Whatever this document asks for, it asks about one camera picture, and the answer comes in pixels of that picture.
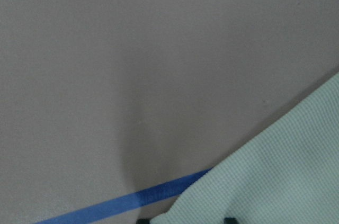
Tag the olive green long-sleeve shirt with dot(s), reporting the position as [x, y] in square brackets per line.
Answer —
[286, 174]

